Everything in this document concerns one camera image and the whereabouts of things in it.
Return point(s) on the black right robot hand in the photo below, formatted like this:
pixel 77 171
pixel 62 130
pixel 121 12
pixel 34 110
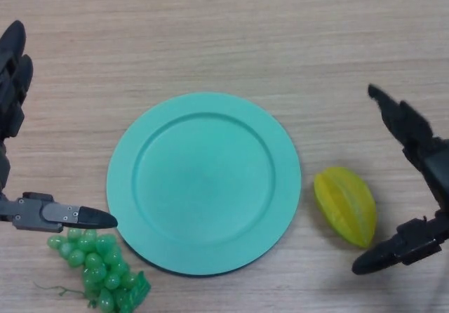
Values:
pixel 435 165

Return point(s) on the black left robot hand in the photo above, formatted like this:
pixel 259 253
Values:
pixel 31 214

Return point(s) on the yellow starfruit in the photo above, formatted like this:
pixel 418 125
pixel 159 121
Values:
pixel 345 204

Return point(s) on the green round plate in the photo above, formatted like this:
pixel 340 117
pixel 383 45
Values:
pixel 203 183

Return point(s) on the green grape bunch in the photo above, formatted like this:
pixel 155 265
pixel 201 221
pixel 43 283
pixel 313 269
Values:
pixel 94 264

